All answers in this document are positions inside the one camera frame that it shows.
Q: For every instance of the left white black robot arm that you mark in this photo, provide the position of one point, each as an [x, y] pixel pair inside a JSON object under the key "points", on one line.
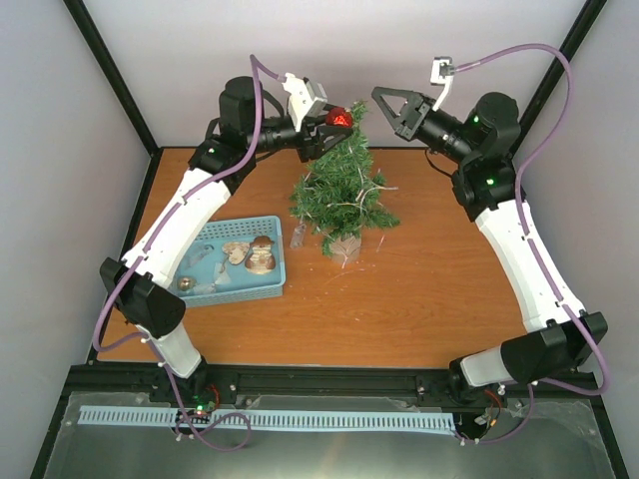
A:
{"points": [[251, 125]]}

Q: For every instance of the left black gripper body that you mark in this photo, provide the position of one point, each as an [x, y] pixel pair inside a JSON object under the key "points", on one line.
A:
{"points": [[310, 144]]}

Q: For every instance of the red ball ornament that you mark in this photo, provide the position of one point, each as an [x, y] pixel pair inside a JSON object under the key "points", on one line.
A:
{"points": [[339, 117]]}

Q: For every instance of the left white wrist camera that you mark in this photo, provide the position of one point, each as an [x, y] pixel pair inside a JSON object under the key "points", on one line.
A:
{"points": [[307, 98]]}

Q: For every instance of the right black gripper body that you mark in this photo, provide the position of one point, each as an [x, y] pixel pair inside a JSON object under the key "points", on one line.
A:
{"points": [[413, 117]]}

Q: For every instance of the blue plastic basket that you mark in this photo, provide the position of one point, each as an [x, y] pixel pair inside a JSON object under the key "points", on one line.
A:
{"points": [[220, 282]]}

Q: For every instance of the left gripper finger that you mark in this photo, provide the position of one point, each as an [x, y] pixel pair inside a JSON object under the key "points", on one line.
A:
{"points": [[329, 136], [319, 119]]}

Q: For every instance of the snowman ornament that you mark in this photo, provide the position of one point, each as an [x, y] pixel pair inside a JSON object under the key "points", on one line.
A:
{"points": [[260, 259]]}

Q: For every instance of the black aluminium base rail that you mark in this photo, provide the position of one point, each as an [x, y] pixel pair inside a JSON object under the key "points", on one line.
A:
{"points": [[234, 385]]}

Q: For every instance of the light blue cable duct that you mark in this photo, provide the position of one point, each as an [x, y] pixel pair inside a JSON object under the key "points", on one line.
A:
{"points": [[280, 420]]}

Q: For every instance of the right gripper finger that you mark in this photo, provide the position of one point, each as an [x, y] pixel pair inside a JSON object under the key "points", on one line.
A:
{"points": [[392, 107], [379, 93]]}

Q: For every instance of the small green christmas tree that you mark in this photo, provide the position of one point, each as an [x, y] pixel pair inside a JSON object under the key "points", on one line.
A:
{"points": [[344, 194]]}

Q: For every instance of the beige wooden heart ornament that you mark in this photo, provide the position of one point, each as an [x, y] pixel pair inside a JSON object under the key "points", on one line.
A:
{"points": [[236, 251]]}

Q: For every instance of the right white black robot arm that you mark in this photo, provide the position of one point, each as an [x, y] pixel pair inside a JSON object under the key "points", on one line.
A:
{"points": [[560, 333]]}

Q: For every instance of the clear plastic battery box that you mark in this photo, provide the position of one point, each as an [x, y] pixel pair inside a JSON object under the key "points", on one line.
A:
{"points": [[298, 236]]}

